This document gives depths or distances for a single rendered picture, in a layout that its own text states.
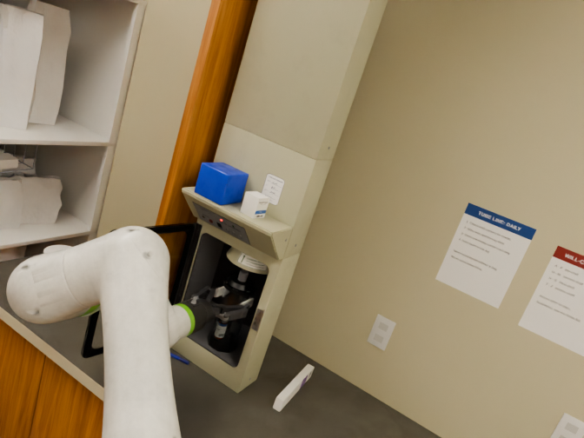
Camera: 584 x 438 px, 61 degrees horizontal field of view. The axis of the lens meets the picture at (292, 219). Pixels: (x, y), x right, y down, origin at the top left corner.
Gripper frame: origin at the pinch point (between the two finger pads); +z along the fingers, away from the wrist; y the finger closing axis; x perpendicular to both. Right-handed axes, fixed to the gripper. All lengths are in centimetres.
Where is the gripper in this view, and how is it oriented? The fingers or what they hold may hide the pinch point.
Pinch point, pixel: (235, 296)
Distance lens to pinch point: 162.7
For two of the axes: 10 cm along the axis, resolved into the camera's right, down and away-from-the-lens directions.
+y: -8.3, -4.0, 4.0
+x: -3.0, 9.1, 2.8
